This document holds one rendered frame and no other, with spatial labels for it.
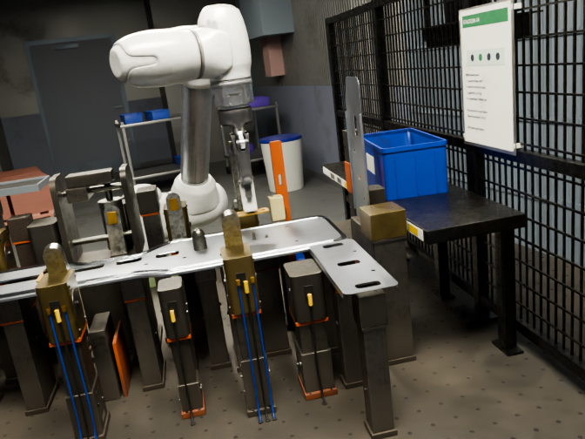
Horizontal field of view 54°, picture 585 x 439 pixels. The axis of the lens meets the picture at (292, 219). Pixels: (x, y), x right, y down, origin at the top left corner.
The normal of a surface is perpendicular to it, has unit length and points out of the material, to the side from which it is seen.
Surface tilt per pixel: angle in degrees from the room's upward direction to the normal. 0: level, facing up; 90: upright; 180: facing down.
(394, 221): 90
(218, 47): 88
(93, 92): 90
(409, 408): 0
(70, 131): 90
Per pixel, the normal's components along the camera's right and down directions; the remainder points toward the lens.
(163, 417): -0.12, -0.96
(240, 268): 0.18, 0.24
